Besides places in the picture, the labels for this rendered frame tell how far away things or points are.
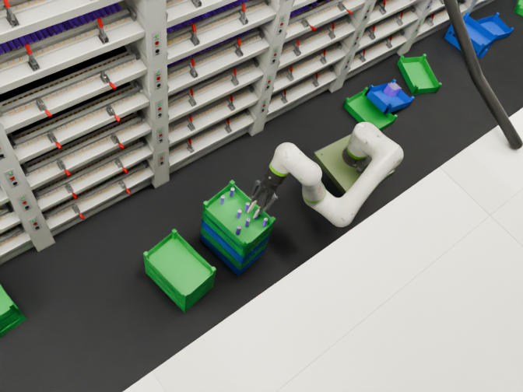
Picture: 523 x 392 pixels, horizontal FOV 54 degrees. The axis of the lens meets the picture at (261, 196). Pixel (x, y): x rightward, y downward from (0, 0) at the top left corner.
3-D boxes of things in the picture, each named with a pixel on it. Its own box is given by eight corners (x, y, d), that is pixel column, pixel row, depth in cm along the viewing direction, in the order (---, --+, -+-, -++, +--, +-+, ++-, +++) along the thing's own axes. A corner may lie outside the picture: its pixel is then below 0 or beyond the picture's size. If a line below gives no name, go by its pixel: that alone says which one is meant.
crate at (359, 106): (393, 124, 346) (398, 116, 339) (373, 136, 337) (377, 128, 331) (363, 94, 356) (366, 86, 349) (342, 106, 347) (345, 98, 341)
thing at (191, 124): (257, 102, 298) (264, 90, 285) (167, 148, 272) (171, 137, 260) (237, 74, 299) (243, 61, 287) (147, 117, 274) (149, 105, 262)
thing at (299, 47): (352, 33, 310) (363, 19, 297) (275, 71, 284) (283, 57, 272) (333, 7, 312) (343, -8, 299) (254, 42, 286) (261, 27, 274)
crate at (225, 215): (273, 225, 256) (275, 218, 249) (245, 251, 247) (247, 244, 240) (230, 187, 264) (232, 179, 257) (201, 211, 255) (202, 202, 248)
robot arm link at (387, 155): (406, 157, 270) (342, 235, 263) (380, 139, 274) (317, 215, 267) (410, 148, 258) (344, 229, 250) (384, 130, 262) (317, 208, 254)
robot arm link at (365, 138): (364, 167, 275) (375, 146, 258) (341, 150, 279) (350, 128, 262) (377, 152, 280) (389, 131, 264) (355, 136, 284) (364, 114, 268)
